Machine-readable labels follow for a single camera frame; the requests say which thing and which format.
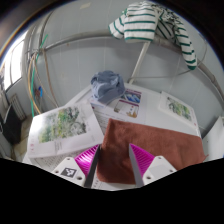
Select white pole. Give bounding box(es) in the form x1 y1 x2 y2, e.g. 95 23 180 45
128 39 152 86

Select large landscape print book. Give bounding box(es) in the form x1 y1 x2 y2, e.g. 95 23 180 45
27 101 105 159

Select brown towel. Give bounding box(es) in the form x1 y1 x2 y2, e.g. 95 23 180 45
96 118 207 185

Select bundle of wall cables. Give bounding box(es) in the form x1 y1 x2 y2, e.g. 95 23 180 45
19 23 54 118

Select grey wall pipe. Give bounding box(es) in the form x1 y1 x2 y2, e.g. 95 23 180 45
41 30 224 101

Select small landscape print book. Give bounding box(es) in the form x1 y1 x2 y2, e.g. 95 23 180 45
157 90 201 131

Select green-striped white shirt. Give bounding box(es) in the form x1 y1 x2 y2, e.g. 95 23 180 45
108 1 198 71

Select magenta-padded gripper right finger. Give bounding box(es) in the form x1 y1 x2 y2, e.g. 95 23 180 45
128 143 178 188

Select black box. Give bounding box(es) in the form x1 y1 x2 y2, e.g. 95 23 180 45
0 103 24 146

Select white appliance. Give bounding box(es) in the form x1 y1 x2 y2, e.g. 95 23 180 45
201 114 224 163

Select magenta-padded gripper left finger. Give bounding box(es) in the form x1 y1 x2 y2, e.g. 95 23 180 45
51 143 102 189

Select crumpled blue cloth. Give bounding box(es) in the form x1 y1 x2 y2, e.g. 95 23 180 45
90 69 126 105

